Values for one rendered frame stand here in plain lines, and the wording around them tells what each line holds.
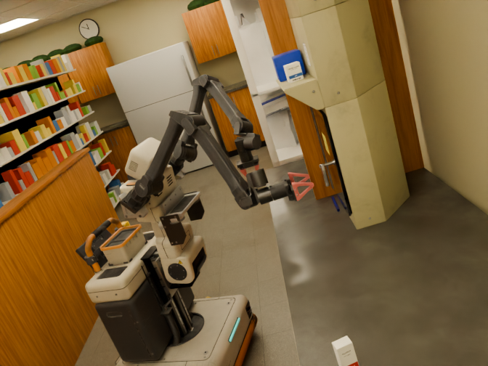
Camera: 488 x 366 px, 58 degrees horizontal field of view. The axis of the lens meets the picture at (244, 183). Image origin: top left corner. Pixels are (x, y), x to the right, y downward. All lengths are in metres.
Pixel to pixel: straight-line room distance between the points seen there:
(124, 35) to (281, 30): 5.52
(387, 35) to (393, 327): 1.16
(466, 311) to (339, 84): 0.77
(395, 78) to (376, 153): 0.44
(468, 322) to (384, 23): 1.18
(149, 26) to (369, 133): 5.83
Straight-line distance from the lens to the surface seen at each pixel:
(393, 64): 1.95
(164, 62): 6.45
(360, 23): 1.61
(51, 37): 7.57
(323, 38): 1.50
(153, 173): 1.92
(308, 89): 1.50
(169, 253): 2.27
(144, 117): 6.61
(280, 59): 1.68
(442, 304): 1.29
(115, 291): 2.35
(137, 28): 7.19
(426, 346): 1.18
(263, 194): 1.61
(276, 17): 1.85
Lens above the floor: 1.74
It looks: 19 degrees down
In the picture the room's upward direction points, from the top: 19 degrees counter-clockwise
